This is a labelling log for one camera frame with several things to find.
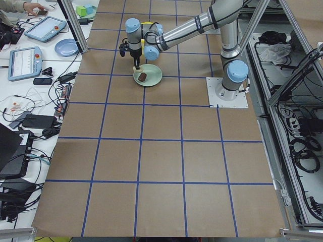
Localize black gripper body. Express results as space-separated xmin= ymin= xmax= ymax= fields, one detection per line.
xmin=129 ymin=48 xmax=141 ymax=61

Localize white foam bun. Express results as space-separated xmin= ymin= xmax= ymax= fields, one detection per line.
xmin=133 ymin=66 xmax=143 ymax=73

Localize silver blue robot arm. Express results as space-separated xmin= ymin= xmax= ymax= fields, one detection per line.
xmin=119 ymin=1 xmax=247 ymax=87

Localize person's hand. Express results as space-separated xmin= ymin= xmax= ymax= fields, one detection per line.
xmin=23 ymin=2 xmax=46 ymax=16

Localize brown bun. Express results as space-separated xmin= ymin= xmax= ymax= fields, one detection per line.
xmin=138 ymin=72 xmax=147 ymax=82

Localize light green plate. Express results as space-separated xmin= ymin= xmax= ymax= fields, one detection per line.
xmin=133 ymin=64 xmax=163 ymax=87

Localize blue foam block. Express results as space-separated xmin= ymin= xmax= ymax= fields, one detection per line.
xmin=84 ymin=4 xmax=93 ymax=15

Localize green bowl with blocks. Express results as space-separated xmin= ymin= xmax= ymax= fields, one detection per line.
xmin=76 ymin=4 xmax=97 ymax=19

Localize blue plate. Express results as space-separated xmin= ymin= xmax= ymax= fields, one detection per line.
xmin=55 ymin=39 xmax=79 ymax=57

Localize green foam block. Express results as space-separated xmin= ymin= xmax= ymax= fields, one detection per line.
xmin=76 ymin=6 xmax=87 ymax=17

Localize black power adapter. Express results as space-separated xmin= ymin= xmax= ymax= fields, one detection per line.
xmin=58 ymin=72 xmax=78 ymax=84

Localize upper teach pendant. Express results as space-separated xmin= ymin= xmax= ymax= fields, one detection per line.
xmin=24 ymin=16 xmax=67 ymax=42

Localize teach pendant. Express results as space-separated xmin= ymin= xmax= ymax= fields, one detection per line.
xmin=24 ymin=16 xmax=67 ymax=42
xmin=8 ymin=47 xmax=42 ymax=82

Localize black phone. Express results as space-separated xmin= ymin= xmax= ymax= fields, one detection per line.
xmin=33 ymin=78 xmax=52 ymax=86

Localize smartphone on desk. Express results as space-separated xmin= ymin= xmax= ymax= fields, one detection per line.
xmin=28 ymin=10 xmax=48 ymax=17

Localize lower teach pendant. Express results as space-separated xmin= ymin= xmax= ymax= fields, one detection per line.
xmin=8 ymin=47 xmax=42 ymax=82

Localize black power brick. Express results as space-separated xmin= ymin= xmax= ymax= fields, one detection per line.
xmin=22 ymin=114 xmax=56 ymax=129

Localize white crumpled cloth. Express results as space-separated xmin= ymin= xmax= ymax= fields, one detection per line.
xmin=259 ymin=43 xmax=292 ymax=65

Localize black laptop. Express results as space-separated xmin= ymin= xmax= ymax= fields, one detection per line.
xmin=1 ymin=124 xmax=34 ymax=179

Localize aluminium frame post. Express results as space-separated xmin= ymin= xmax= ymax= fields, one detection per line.
xmin=58 ymin=0 xmax=88 ymax=54

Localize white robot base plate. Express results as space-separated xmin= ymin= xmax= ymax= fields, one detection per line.
xmin=206 ymin=77 xmax=248 ymax=108

